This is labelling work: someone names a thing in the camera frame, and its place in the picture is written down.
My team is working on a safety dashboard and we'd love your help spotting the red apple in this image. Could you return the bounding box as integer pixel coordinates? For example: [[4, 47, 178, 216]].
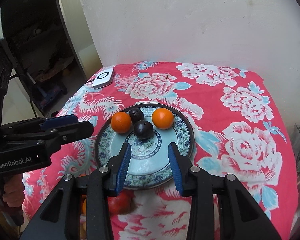
[[108, 190, 134, 216]]

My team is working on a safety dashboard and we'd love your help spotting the orange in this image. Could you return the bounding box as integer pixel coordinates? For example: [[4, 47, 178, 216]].
[[110, 112, 132, 134], [81, 198, 87, 215], [152, 108, 174, 129]]

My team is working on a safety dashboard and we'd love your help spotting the dark plum fruit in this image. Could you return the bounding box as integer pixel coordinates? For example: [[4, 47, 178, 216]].
[[128, 108, 144, 124]]

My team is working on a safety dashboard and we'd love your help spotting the person's left hand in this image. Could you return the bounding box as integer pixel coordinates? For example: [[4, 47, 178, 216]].
[[0, 174, 25, 207]]

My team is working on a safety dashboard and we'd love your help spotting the white square device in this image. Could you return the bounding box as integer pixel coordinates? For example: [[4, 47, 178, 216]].
[[92, 68, 114, 89]]

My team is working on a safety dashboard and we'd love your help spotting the red floral tablecloth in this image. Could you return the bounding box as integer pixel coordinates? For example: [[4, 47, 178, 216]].
[[23, 61, 298, 239]]

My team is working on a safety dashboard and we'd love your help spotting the blue white patterned plate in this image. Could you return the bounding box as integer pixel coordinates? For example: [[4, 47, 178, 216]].
[[94, 102, 194, 190]]

